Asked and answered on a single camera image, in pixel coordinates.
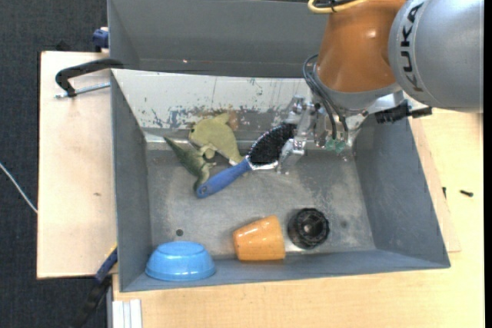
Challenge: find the black ribbed round cap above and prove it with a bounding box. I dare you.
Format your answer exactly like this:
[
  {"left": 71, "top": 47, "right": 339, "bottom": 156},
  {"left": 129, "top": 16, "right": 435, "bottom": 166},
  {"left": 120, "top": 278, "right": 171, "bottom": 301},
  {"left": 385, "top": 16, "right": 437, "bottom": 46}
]
[{"left": 287, "top": 207, "right": 331, "bottom": 250}]

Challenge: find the orange cup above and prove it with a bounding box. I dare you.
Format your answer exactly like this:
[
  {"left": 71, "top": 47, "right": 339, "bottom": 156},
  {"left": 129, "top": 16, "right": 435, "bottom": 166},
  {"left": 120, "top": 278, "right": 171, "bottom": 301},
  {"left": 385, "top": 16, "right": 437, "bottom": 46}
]
[{"left": 231, "top": 214, "right": 287, "bottom": 263}]

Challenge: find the green toy dinosaur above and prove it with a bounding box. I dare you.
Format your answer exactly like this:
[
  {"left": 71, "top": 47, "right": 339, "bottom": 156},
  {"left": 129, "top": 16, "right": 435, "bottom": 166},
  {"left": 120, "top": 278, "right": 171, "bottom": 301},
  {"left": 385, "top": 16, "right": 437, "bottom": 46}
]
[{"left": 164, "top": 136, "right": 217, "bottom": 194}]

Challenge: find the grey metal bin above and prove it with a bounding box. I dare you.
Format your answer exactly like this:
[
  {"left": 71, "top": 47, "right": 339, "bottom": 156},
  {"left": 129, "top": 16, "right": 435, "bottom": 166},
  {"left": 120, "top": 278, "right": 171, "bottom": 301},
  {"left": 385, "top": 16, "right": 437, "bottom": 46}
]
[{"left": 106, "top": 0, "right": 451, "bottom": 293}]

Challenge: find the black cylinder on white bracket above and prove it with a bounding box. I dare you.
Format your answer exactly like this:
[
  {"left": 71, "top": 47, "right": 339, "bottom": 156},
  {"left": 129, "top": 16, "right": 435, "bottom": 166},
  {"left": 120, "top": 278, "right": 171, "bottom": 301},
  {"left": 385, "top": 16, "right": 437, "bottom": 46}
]
[{"left": 364, "top": 94, "right": 434, "bottom": 126}]

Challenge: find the yellow-green plush toy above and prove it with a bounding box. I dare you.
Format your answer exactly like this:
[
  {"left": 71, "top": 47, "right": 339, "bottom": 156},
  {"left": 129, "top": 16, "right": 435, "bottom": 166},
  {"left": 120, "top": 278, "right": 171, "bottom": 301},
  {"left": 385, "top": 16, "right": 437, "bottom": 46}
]
[{"left": 188, "top": 112, "right": 245, "bottom": 167}]

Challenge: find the blue-handled black hairbrush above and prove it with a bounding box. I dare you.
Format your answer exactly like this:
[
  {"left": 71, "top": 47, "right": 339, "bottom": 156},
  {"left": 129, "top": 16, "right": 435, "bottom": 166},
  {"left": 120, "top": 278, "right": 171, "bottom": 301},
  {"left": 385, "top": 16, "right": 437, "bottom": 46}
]
[{"left": 194, "top": 121, "right": 298, "bottom": 200}]

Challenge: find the pale wood board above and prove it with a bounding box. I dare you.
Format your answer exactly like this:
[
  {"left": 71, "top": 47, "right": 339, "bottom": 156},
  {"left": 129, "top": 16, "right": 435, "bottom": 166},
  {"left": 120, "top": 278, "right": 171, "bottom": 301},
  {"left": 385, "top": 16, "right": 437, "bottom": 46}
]
[{"left": 36, "top": 51, "right": 118, "bottom": 280}]

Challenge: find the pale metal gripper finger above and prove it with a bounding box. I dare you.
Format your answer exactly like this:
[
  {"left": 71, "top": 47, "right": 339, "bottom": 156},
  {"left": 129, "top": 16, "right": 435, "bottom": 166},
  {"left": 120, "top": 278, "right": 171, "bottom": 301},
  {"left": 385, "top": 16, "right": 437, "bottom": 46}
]
[
  {"left": 286, "top": 94, "right": 309, "bottom": 128},
  {"left": 275, "top": 137, "right": 308, "bottom": 176}
]

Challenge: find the blue bowl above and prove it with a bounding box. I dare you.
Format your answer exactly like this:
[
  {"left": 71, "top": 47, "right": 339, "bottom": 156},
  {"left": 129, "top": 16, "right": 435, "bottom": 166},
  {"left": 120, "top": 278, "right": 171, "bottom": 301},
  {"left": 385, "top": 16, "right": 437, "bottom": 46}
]
[{"left": 145, "top": 240, "right": 218, "bottom": 283}]

